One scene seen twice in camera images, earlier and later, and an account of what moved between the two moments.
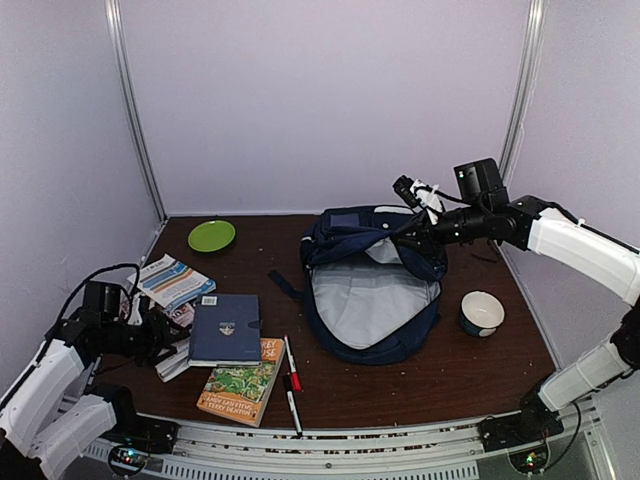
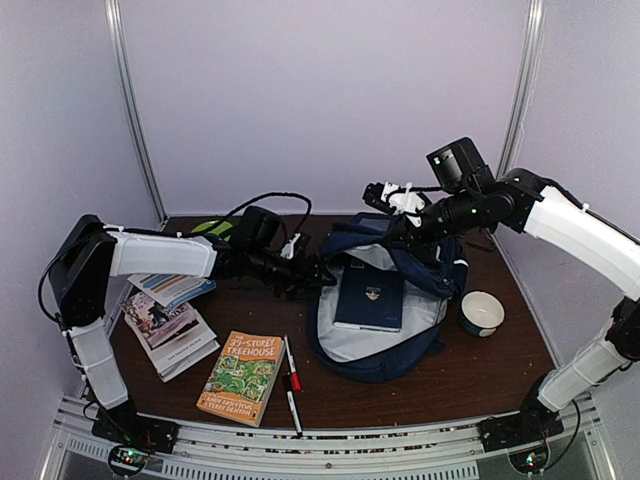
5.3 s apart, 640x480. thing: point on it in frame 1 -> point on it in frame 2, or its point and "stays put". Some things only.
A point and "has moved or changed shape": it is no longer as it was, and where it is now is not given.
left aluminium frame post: (116, 21) stays put
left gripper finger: (170, 334) -> (322, 267)
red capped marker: (295, 376) stays put
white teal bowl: (481, 313) stays put
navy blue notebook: (226, 331) -> (370, 299)
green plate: (211, 236) stays put
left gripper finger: (173, 351) -> (315, 285)
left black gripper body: (137, 343) -> (286, 278)
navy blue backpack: (373, 299) has moved or changed shape
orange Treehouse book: (239, 393) stays put
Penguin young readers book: (173, 283) stays put
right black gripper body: (474, 224) -> (462, 214)
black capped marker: (291, 398) stays put
